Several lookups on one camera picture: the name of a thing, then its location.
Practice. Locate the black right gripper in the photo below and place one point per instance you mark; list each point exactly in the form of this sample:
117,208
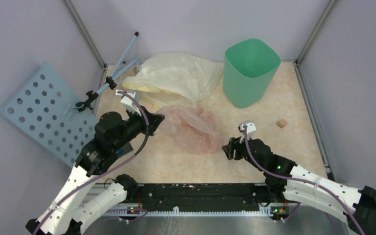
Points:
233,144

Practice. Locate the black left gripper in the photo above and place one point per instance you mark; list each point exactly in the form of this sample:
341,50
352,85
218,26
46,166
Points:
154,120

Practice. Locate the pink translucent trash bag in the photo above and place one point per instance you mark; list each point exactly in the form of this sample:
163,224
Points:
192,129

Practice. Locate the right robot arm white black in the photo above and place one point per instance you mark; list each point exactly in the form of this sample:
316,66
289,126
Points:
287,180

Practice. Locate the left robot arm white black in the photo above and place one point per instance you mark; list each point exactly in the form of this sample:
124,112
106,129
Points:
66,215

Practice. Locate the green plastic trash bin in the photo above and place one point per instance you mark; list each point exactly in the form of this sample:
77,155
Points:
249,67

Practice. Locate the blue block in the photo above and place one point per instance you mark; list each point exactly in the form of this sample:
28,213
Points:
124,150

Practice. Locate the small wooden cube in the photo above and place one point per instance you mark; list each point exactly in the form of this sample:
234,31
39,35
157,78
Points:
281,123

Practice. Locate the light blue perforated board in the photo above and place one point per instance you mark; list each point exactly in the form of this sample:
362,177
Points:
44,109

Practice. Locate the light blue tripod stand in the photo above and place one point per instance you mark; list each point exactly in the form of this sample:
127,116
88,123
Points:
125,62

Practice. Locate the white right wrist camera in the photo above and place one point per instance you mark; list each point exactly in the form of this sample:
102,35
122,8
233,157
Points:
247,129

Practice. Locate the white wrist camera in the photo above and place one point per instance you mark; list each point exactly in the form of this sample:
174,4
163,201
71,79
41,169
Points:
247,129
129,100

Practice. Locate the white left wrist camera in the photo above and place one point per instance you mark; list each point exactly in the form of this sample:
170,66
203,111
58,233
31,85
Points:
129,100

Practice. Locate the white toothed cable rail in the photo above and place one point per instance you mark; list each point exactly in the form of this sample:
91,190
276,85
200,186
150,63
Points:
132,212

